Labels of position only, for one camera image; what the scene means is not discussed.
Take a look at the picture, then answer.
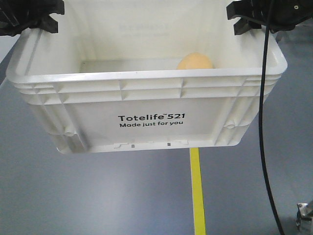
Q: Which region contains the yellow floor tape line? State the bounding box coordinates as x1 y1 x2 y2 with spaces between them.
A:
190 148 206 235

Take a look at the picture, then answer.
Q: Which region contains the metal caster foot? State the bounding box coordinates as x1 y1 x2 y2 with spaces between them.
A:
296 201 313 235

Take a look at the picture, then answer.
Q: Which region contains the white plastic tote crate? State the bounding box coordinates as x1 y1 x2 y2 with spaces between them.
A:
5 0 288 154

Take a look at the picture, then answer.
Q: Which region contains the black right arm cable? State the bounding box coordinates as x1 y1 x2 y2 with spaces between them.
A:
258 0 286 235

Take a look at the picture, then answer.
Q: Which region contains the yellow smiling plush ball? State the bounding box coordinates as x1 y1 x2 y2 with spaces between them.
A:
177 52 214 70

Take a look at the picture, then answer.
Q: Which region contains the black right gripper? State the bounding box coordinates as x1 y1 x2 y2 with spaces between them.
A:
226 0 313 35

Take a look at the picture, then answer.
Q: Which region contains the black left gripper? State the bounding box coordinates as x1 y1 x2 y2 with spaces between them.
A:
0 0 65 37

